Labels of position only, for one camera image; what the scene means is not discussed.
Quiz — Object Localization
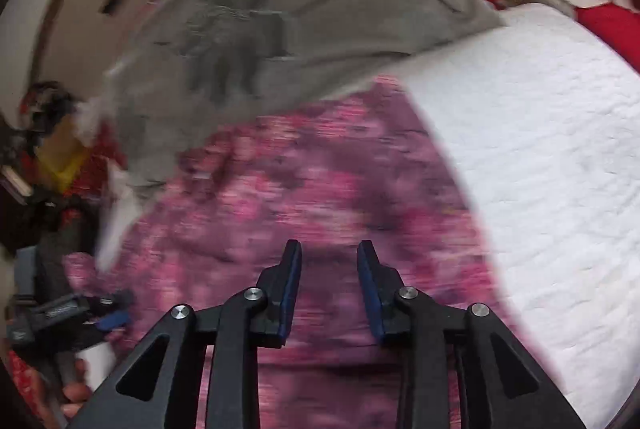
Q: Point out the purple floral garment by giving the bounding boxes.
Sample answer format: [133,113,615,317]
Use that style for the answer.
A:
[65,80,516,428]

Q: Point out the person's left hand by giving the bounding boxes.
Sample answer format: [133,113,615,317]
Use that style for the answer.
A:
[44,359,92,429]

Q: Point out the clutter pile on shelf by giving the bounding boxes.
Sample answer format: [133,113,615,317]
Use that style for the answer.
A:
[1,81,127,255]

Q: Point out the white quilted bed cover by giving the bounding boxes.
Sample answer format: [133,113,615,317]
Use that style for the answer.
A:
[394,4,639,428]

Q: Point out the grey floral pillow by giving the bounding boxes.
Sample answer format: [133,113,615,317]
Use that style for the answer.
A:
[105,0,501,194]

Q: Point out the red bed sheet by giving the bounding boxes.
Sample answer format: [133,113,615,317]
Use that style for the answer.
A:
[576,4,640,71]

